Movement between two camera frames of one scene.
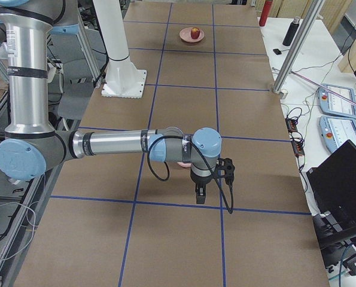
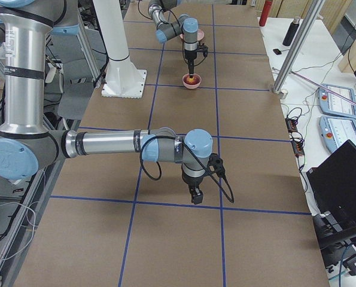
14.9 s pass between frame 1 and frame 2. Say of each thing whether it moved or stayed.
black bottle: stayed
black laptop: stayed
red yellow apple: moved
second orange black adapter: stayed
